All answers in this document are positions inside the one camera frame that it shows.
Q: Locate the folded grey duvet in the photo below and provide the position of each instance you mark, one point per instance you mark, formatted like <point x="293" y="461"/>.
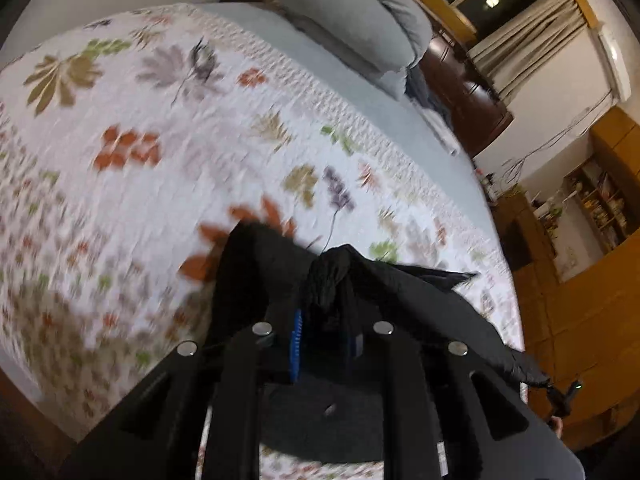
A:
<point x="392" y="83"/>

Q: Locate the wooden desk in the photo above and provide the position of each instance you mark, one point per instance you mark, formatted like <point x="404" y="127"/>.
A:
<point x="524" y="241"/>

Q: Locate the white air conditioner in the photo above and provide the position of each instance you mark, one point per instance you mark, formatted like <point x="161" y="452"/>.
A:
<point x="616" y="63"/>

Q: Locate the floral quilted bedspread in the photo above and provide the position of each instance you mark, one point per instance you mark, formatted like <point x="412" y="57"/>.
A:
<point x="200" y="185"/>

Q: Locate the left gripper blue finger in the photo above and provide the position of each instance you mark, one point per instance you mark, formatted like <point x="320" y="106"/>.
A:
<point x="294" y="350"/>

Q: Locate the grey pillow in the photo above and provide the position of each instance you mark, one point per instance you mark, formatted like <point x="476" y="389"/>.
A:
<point x="388" y="35"/>

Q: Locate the black padded pants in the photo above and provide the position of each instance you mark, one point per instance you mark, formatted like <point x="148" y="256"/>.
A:
<point x="373" y="356"/>

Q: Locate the wooden wardrobe cabinet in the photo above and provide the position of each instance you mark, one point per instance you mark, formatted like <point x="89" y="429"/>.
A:
<point x="587" y="328"/>

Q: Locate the beige curtain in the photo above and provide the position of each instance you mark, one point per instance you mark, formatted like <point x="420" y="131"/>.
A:
<point x="514" y="53"/>

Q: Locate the wooden wall shelf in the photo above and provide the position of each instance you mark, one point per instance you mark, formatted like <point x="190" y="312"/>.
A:
<point x="603" y="203"/>

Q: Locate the person right hand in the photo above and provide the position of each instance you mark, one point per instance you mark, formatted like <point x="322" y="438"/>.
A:
<point x="556" y="425"/>

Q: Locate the dark wooden headboard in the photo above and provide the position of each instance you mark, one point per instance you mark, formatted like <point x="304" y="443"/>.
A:
<point x="477" y="114"/>

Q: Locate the dark grey and white blanket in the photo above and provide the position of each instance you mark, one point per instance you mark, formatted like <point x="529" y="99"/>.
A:
<point x="432" y="109"/>

